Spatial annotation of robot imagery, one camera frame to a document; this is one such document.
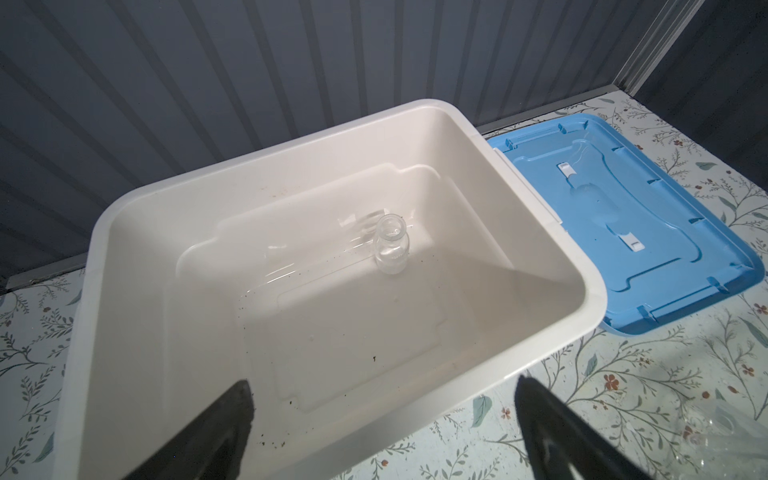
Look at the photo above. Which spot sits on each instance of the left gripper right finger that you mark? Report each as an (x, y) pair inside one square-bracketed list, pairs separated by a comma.
[(560, 444)]

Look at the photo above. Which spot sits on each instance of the clear plastic well plate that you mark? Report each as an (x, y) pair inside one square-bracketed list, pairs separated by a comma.
[(720, 442)]

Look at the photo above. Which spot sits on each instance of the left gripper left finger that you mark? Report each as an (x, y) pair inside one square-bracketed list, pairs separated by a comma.
[(212, 446)]

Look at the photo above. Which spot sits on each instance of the blue plastic bin lid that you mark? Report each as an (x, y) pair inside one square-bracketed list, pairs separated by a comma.
[(661, 253)]

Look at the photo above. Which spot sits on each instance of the white plastic storage bin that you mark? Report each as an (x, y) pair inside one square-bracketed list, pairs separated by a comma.
[(261, 268)]

